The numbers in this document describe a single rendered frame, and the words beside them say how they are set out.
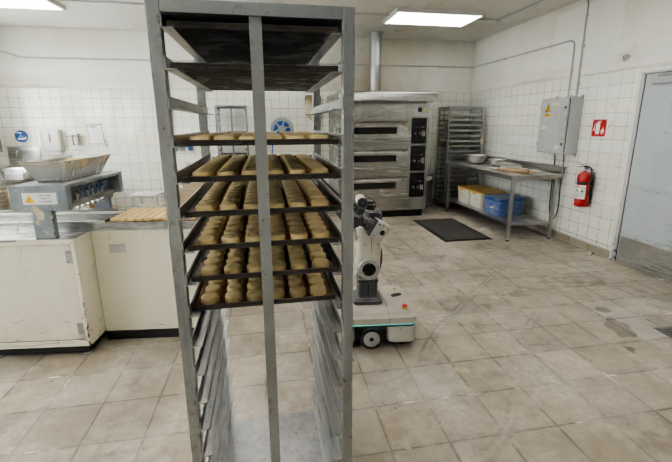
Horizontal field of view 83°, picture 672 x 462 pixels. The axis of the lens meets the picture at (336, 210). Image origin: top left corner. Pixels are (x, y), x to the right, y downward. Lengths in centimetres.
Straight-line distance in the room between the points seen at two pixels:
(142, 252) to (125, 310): 46
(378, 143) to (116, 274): 434
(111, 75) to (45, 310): 489
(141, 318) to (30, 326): 66
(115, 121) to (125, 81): 67
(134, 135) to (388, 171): 427
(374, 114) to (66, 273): 463
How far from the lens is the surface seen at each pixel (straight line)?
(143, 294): 309
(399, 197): 643
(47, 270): 309
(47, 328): 327
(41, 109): 781
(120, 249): 303
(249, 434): 207
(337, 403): 135
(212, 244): 106
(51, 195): 291
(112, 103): 740
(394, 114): 628
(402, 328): 280
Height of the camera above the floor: 154
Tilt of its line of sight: 13 degrees down
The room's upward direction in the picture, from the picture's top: straight up
